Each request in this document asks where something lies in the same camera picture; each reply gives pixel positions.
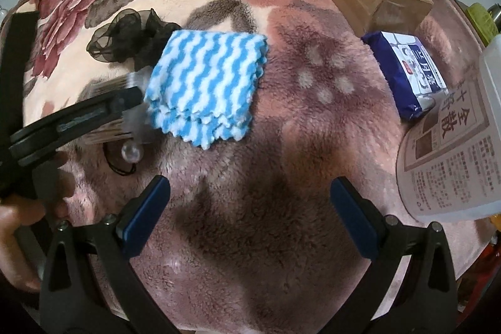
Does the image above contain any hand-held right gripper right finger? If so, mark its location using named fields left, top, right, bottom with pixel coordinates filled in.
left=330, top=175, right=458, bottom=334

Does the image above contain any floral plush blanket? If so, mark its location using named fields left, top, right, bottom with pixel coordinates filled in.
left=0, top=0, right=499, bottom=334

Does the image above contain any dark blue tissue pack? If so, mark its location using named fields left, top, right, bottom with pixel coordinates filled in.
left=361, top=31, right=450, bottom=120

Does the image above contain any blue white striped cloth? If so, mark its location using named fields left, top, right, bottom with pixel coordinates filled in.
left=143, top=29, right=269, bottom=151

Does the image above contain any white plastic jar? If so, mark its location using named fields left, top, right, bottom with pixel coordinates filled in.
left=396, top=40, right=501, bottom=224

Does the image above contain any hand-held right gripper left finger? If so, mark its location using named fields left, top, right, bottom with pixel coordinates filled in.
left=39, top=175, right=181, bottom=334

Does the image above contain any hair tie with clear bead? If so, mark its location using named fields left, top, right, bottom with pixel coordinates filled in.
left=102, top=138, right=144, bottom=177

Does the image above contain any steel electric kettle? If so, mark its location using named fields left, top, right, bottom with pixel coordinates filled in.
left=486, top=3, right=501, bottom=26

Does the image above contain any person's left hand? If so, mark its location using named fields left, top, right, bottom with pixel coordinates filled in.
left=0, top=151, right=77, bottom=293

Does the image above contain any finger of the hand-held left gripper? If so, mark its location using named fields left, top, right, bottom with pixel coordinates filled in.
left=8, top=87, right=145, bottom=167

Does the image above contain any black mesh scrunchie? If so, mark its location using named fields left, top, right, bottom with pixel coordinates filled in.
left=87, top=8, right=179, bottom=71

